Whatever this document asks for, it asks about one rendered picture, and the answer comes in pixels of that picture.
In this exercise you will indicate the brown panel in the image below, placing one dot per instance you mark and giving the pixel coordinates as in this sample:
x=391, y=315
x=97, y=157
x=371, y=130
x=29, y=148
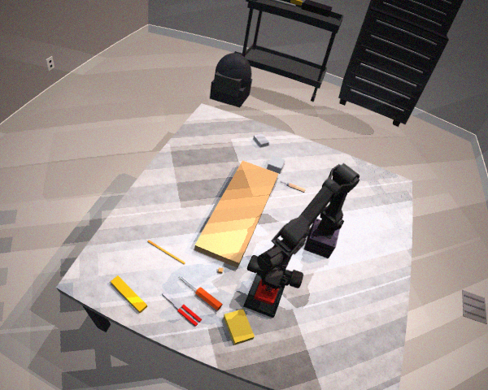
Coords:
x=233, y=222

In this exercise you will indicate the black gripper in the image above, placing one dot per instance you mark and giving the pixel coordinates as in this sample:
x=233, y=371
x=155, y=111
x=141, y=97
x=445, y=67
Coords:
x=294, y=277

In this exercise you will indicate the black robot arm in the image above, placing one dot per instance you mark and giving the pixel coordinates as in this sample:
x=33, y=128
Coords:
x=293, y=234

